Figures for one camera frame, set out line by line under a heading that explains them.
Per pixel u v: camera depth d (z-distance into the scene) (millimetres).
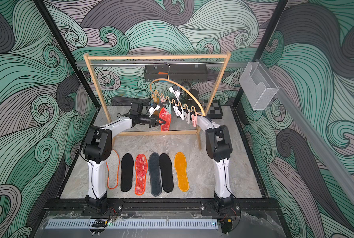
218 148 562
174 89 779
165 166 880
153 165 879
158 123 882
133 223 697
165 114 873
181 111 713
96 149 561
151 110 853
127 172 851
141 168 861
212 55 593
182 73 950
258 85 767
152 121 838
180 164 880
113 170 855
